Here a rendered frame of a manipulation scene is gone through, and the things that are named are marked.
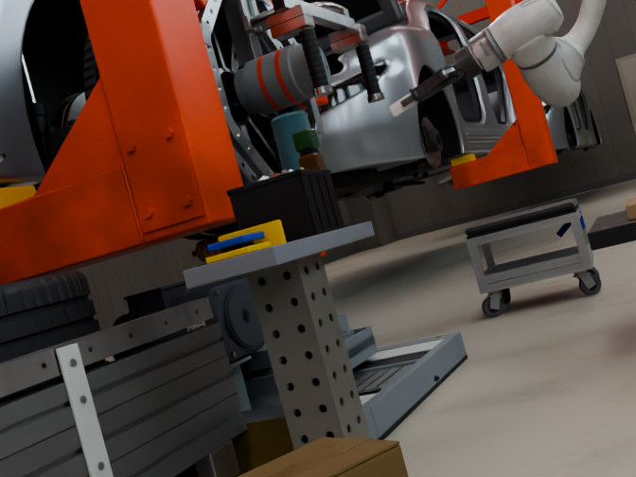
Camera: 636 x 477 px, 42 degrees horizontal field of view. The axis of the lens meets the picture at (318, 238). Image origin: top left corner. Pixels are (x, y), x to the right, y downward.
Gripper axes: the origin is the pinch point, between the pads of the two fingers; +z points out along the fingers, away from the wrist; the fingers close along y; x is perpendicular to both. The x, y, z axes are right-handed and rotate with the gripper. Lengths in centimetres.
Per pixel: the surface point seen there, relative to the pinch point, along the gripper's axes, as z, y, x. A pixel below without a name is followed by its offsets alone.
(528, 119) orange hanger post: -2, -358, -13
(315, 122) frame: 26.6, -19.0, -12.7
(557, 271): 1, -103, 61
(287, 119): 20.8, 20.8, -7.9
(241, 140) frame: 31.3, 25.3, -8.7
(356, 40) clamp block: 3.5, -8.8, -22.4
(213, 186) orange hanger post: 29, 57, 4
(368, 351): 46, -17, 49
